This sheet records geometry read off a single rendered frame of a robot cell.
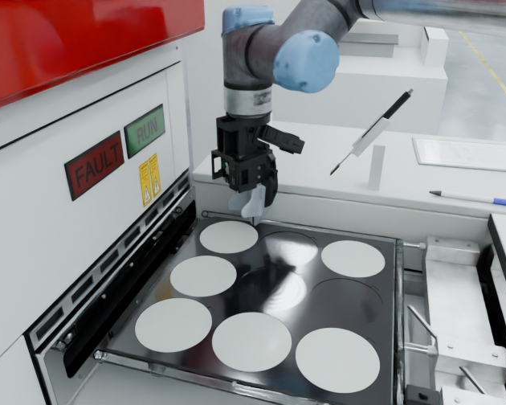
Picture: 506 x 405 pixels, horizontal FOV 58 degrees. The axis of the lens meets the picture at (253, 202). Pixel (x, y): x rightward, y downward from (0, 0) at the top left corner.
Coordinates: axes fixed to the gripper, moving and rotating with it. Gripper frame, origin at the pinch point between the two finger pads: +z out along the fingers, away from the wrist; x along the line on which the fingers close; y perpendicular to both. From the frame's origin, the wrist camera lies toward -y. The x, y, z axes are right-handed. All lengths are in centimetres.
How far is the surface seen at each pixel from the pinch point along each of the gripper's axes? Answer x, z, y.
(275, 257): 9.9, 1.4, 5.0
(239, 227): -0.8, 1.2, 3.6
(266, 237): 4.5, 1.4, 2.0
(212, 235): -2.3, 1.2, 8.6
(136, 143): -4.7, -17.9, 19.6
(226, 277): 8.6, 1.3, 14.3
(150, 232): -4.1, -2.9, 19.3
